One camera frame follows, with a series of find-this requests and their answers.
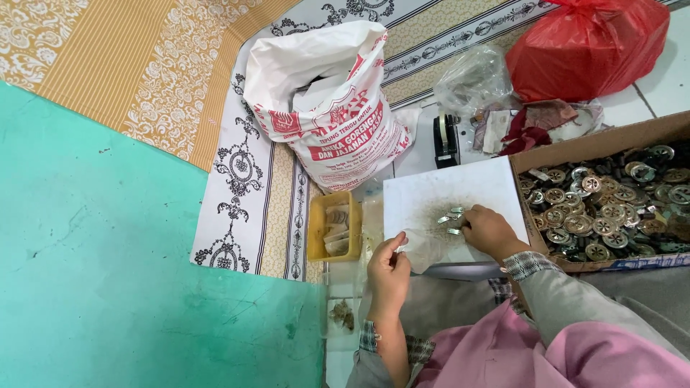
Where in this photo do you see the person's pink garment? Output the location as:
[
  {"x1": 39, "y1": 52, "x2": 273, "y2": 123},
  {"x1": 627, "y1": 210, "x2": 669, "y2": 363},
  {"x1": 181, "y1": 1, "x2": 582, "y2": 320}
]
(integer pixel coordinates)
[{"x1": 412, "y1": 298, "x2": 690, "y2": 388}]

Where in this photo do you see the heap of fabric scraps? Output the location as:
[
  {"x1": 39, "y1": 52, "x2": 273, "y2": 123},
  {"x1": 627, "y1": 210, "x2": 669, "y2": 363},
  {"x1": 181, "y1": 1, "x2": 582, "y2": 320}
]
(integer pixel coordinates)
[{"x1": 471, "y1": 98, "x2": 606, "y2": 157}]

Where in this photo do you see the white black ornament patterned cloth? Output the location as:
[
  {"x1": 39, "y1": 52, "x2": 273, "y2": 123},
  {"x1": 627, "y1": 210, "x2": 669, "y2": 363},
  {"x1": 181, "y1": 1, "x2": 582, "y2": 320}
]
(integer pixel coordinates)
[{"x1": 189, "y1": 0, "x2": 558, "y2": 285}]

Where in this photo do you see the pile of round metal parts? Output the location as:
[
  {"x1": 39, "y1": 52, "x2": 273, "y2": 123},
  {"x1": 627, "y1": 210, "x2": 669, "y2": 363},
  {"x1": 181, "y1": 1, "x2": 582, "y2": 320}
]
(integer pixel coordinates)
[{"x1": 517, "y1": 144, "x2": 690, "y2": 263}]

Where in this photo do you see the yellow plastic container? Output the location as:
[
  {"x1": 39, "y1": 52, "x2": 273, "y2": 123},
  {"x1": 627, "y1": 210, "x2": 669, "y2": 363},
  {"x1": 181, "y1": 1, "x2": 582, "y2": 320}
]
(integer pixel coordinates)
[{"x1": 307, "y1": 191, "x2": 363, "y2": 264}]

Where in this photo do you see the person's left hand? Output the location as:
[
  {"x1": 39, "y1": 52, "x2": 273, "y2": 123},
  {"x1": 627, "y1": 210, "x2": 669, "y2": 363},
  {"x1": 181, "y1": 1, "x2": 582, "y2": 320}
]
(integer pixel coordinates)
[{"x1": 367, "y1": 232, "x2": 413, "y2": 324}]

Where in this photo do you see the black tape dispenser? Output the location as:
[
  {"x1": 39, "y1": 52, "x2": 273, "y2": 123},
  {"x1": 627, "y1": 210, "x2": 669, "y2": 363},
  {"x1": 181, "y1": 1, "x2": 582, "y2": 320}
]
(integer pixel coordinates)
[{"x1": 432, "y1": 112, "x2": 462, "y2": 170}]

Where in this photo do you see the stack of clear plastic sleeves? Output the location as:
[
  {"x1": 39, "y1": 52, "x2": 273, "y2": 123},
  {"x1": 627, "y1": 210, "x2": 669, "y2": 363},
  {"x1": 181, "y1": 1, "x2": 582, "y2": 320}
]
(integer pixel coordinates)
[{"x1": 360, "y1": 193, "x2": 387, "y2": 283}]

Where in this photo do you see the white printed flour sack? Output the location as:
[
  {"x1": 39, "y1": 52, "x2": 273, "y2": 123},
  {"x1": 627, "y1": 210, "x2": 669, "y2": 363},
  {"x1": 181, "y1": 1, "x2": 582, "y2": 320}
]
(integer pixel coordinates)
[{"x1": 243, "y1": 20, "x2": 422, "y2": 194}]

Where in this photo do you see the small bag of debris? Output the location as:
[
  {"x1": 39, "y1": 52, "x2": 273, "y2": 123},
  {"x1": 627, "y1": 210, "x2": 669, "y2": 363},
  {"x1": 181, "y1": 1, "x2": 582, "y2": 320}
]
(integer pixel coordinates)
[{"x1": 328, "y1": 299, "x2": 357, "y2": 333}]

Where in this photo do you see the white work board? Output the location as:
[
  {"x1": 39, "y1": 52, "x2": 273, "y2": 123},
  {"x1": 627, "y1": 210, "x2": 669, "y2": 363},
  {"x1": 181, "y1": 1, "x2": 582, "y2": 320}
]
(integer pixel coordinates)
[{"x1": 383, "y1": 156, "x2": 532, "y2": 268}]

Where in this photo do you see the brown cardboard box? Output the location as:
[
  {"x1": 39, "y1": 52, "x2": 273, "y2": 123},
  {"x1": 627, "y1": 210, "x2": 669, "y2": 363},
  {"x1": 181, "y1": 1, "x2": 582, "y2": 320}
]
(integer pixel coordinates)
[{"x1": 509, "y1": 110, "x2": 690, "y2": 273}]

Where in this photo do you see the person's right hand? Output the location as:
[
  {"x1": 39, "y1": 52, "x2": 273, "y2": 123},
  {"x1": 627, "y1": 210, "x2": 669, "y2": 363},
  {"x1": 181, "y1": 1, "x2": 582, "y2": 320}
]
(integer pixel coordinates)
[{"x1": 461, "y1": 205, "x2": 532, "y2": 264}]

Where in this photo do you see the small clear plastic bag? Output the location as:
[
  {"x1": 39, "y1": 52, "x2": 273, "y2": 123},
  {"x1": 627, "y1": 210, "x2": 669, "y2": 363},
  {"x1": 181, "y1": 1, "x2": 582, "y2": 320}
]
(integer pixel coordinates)
[{"x1": 401, "y1": 228, "x2": 465, "y2": 274}]

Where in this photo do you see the orange floral patterned cloth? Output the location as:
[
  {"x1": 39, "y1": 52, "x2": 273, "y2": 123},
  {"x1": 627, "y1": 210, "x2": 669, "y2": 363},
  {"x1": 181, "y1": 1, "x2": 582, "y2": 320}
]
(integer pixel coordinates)
[{"x1": 0, "y1": 0, "x2": 304, "y2": 174}]

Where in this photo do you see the crumpled clear plastic bag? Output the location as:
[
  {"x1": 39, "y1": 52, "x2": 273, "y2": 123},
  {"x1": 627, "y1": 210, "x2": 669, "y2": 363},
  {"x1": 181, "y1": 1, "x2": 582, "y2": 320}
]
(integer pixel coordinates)
[{"x1": 433, "y1": 45, "x2": 514, "y2": 117}]

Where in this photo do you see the red plastic bag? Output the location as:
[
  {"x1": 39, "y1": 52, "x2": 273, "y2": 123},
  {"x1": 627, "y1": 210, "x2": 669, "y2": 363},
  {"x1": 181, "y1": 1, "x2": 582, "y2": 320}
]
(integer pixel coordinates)
[{"x1": 505, "y1": 0, "x2": 671, "y2": 103}]

